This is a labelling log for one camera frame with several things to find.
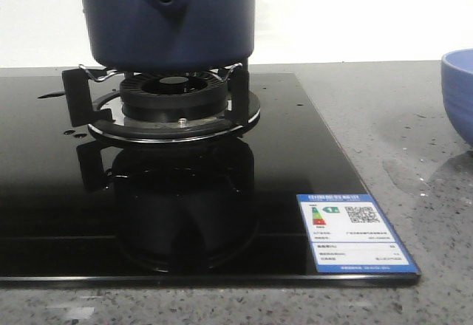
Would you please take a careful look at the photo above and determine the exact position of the blue ceramic bowl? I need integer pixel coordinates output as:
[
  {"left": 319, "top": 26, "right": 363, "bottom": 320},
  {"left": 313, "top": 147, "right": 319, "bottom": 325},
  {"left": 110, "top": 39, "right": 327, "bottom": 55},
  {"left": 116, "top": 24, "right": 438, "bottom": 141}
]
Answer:
[{"left": 440, "top": 49, "right": 472, "bottom": 146}]

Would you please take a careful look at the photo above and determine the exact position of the blue pot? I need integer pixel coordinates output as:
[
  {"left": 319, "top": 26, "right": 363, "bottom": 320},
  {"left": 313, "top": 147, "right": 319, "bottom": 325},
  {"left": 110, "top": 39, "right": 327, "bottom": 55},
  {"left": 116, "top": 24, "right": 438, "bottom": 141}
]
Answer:
[{"left": 82, "top": 0, "right": 255, "bottom": 72}]

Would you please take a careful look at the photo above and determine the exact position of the right black pot support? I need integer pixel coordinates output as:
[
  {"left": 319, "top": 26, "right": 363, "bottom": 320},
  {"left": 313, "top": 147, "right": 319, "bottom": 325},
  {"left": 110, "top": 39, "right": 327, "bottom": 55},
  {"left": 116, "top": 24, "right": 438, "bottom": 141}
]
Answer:
[{"left": 61, "top": 61, "right": 251, "bottom": 138}]

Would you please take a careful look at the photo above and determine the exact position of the right gas burner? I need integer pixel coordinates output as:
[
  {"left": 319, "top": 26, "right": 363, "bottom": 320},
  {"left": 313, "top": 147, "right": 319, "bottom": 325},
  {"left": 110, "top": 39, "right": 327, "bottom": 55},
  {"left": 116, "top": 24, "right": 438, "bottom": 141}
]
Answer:
[{"left": 87, "top": 73, "right": 262, "bottom": 144}]

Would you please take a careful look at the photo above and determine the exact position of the blue energy label sticker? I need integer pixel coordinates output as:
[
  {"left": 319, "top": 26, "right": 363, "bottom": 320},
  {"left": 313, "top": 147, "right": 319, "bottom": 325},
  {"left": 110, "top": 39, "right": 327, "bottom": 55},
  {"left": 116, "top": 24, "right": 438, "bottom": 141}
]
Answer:
[{"left": 297, "top": 194, "right": 418, "bottom": 273}]

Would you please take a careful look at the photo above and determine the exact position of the black glass gas stove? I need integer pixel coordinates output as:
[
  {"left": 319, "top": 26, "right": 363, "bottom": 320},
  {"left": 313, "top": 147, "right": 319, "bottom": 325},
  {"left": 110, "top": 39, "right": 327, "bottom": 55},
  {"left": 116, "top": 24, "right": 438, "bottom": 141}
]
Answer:
[{"left": 1, "top": 73, "right": 421, "bottom": 287}]

